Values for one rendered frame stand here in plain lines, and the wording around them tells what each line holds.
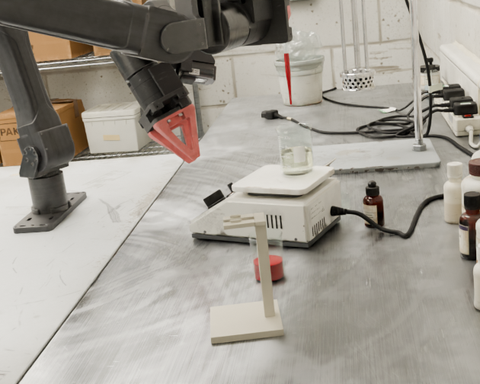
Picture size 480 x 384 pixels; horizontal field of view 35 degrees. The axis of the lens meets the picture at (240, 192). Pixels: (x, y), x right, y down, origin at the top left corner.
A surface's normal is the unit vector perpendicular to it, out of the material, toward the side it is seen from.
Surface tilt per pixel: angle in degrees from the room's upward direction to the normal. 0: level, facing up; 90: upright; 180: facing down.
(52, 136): 77
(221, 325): 0
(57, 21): 93
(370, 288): 0
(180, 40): 90
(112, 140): 92
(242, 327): 0
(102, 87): 90
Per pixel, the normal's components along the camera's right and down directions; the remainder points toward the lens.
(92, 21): 0.38, 0.25
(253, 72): -0.12, 0.29
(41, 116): 0.78, -0.15
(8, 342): -0.11, -0.95
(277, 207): -0.48, 0.29
